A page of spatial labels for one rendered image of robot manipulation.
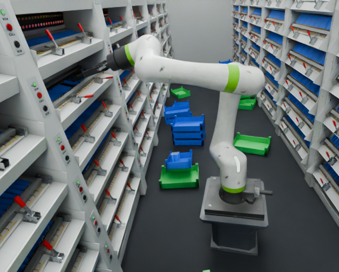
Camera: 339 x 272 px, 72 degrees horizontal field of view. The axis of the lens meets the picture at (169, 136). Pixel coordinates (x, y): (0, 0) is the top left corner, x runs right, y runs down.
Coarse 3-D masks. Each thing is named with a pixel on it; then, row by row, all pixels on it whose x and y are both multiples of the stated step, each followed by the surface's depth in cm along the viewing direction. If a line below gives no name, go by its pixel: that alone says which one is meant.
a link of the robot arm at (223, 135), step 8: (240, 64) 106; (224, 96) 114; (232, 96) 112; (240, 96) 115; (224, 104) 115; (232, 104) 114; (224, 112) 117; (232, 112) 116; (216, 120) 123; (224, 120) 118; (232, 120) 118; (216, 128) 123; (224, 128) 119; (232, 128) 120; (216, 136) 123; (224, 136) 121; (232, 136) 122; (216, 144) 124; (224, 144) 121; (232, 144) 123
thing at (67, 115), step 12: (84, 60) 129; (60, 72) 111; (108, 72) 131; (96, 84) 115; (108, 84) 126; (96, 96) 111; (60, 108) 88; (72, 108) 90; (84, 108) 99; (60, 120) 80; (72, 120) 89
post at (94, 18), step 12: (72, 12) 118; (84, 12) 117; (96, 12) 117; (84, 24) 120; (96, 24) 120; (108, 36) 130; (96, 60) 129; (120, 84) 143; (120, 96) 141; (120, 120) 146; (132, 132) 159; (132, 144) 157; (132, 168) 165; (144, 180) 178; (144, 192) 176
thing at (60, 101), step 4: (100, 72) 127; (92, 76) 117; (96, 76) 122; (100, 76) 124; (84, 80) 110; (88, 80) 112; (80, 84) 106; (84, 84) 108; (76, 88) 101; (80, 88) 105; (84, 88) 106; (68, 92) 96; (72, 92) 97; (76, 92) 101; (64, 96) 92; (68, 96) 94; (56, 100) 88; (60, 100) 89; (64, 100) 92; (56, 104) 86; (60, 104) 89; (56, 108) 86
